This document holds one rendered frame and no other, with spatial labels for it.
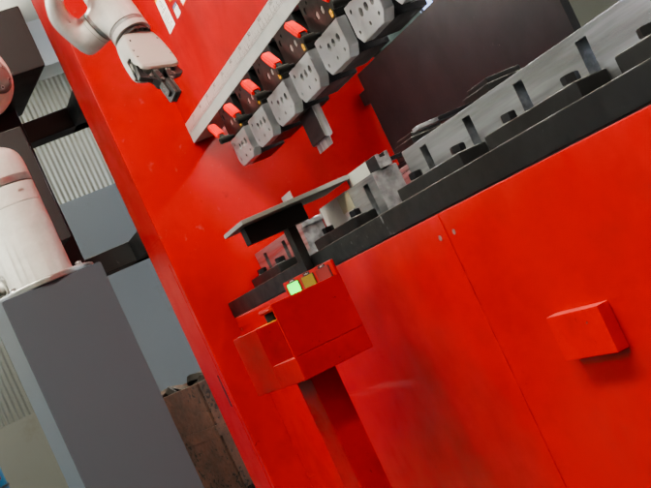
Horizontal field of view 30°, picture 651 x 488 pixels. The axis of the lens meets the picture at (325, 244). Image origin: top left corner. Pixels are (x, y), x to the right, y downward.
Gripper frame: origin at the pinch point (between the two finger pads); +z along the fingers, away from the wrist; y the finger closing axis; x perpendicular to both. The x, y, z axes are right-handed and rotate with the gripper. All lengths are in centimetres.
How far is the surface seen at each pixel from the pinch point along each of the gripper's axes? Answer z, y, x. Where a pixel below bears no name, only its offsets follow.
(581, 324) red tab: 98, 12, 52
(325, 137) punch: 13.8, -36.7, -6.9
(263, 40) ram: -9.9, -30.7, 1.3
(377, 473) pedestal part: 86, -2, -17
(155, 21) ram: -67, -55, -46
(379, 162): 33.7, -28.4, 8.0
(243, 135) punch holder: -15, -47, -37
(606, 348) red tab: 103, 13, 54
